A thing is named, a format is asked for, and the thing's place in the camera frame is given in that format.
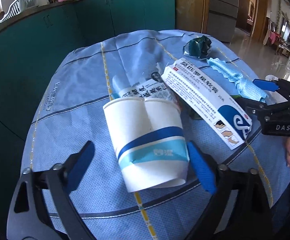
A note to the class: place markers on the grey refrigerator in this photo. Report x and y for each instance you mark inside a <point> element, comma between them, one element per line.
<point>222,10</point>

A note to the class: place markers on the green base cabinets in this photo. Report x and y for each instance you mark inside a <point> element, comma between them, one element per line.
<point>97,12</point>

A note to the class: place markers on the dark green wrapper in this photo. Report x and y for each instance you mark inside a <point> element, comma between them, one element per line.
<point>197,46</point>

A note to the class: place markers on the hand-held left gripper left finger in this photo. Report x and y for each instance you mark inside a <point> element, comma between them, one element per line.
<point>81,165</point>

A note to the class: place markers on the white printed sachet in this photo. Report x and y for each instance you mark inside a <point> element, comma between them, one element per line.
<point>150,92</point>

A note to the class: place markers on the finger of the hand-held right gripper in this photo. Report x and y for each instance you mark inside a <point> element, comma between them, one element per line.
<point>252,106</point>
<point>265,85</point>

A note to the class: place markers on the wood framed glass door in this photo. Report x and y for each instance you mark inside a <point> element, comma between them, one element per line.
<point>192,5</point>

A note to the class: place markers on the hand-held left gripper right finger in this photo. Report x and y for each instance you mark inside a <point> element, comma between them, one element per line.
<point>201,167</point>

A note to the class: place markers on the white dish rack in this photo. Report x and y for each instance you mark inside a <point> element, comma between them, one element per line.
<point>25,1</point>

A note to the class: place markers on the white medicine box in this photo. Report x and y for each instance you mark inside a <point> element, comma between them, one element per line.
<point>197,92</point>

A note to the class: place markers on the light blue cleaning cloth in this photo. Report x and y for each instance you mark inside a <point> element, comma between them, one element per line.
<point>245,87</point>

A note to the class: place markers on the blue checked tablecloth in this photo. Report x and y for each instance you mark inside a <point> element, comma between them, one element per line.
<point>72,105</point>

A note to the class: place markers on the white paper cup blue stripe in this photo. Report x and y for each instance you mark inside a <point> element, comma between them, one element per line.
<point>147,142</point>

